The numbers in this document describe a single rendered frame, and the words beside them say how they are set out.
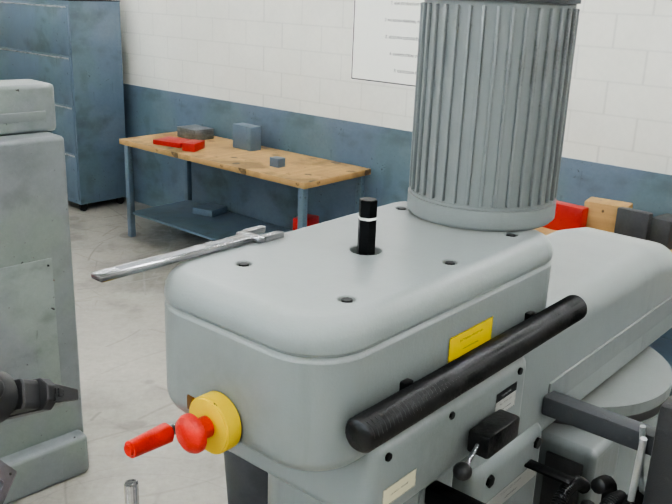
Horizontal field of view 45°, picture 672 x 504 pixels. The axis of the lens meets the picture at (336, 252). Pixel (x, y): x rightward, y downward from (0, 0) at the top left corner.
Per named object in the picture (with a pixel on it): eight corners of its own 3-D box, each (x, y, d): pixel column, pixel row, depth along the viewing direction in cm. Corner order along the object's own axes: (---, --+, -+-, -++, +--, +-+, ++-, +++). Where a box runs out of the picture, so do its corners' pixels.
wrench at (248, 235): (107, 286, 79) (107, 278, 79) (84, 276, 81) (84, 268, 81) (283, 237, 96) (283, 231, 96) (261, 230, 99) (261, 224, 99)
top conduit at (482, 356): (371, 460, 73) (373, 426, 71) (336, 443, 75) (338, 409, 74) (586, 323, 105) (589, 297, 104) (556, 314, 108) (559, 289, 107)
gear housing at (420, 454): (370, 538, 84) (375, 454, 81) (215, 449, 99) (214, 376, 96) (525, 421, 109) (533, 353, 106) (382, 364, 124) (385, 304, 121)
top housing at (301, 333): (318, 498, 74) (324, 338, 69) (143, 400, 90) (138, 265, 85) (553, 346, 108) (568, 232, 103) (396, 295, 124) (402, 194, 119)
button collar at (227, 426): (227, 464, 79) (227, 409, 77) (187, 441, 82) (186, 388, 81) (242, 456, 80) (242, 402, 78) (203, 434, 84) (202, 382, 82)
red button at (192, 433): (196, 463, 77) (196, 426, 76) (170, 448, 79) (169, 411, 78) (223, 450, 79) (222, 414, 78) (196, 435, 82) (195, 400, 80)
